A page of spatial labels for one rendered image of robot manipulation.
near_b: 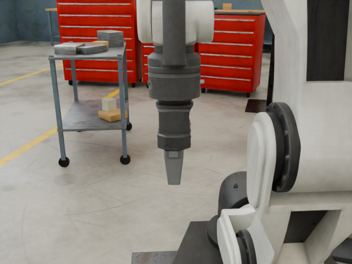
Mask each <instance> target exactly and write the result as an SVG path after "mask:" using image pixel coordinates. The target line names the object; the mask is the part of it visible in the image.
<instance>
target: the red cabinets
mask: <svg viewBox="0 0 352 264"><path fill-rule="evenodd" d="M56 3H57V13H58V22H59V32H60V41H61V43H64V42H69V41H73V42H94V41H97V31H99V30H116V31H123V36H124V41H126V61H127V83H132V84H131V86H132V87H135V83H137V82H138V81H139V82H141V81H142V78H143V83H146V84H147V82H148V56H149V55H150V54H151V53H152V52H155V45H153V43H142V42H141V41H140V40H139V38H138V30H137V3H136V0H56ZM214 19H215V22H214V34H213V40H212V42H196V43H195V44H194V45H193V46H194V52H197V53H198V55H199V56H200V57H201V79H202V80H204V84H201V85H200V86H201V92H202V93H205V89H216V90H227V91H237V92H247V97H248V98H250V93H252V92H253V91H255V90H256V88H257V87H258V86H259V85H260V77H261V64H262V52H263V39H264V31H265V19H266V13H257V12H214ZM62 61H63V70H64V79H65V80H69V85H72V84H73V81H72V70H71V60H62ZM74 61H75V72H76V80H77V81H98V82H119V78H118V60H117V59H96V60H74ZM147 88H149V87H148V84H147Z"/></svg>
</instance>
